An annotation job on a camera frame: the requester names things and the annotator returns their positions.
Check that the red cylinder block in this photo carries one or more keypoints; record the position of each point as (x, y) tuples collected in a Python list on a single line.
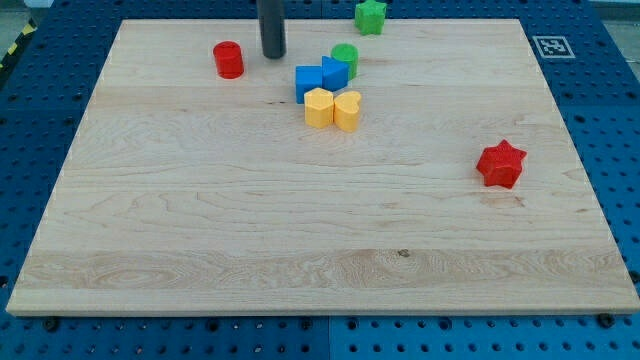
[(228, 59)]

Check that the green star block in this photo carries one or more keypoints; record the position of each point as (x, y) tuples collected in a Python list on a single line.
[(370, 17)]

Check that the light wooden board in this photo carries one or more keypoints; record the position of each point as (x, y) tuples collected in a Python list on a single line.
[(187, 194)]

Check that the white fiducial marker tag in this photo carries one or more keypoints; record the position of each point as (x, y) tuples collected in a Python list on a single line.
[(553, 47)]

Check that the red star block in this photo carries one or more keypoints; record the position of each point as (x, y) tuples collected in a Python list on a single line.
[(501, 165)]

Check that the blue cube block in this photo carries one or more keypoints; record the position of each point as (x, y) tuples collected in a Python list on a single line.
[(307, 77)]

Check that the yellow black hazard tape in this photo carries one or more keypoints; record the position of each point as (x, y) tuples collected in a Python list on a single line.
[(18, 47)]

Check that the yellow heart block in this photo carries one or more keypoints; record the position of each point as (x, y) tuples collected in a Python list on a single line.
[(347, 111)]

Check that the yellow hexagon block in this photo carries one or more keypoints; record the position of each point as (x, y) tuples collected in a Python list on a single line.
[(318, 108)]

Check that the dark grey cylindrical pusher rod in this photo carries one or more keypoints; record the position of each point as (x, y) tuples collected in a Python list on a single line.
[(271, 18)]

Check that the blue pentagon block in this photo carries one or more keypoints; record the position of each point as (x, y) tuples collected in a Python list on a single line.
[(335, 74)]

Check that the green cylinder block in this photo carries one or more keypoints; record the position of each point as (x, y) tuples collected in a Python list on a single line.
[(348, 54)]

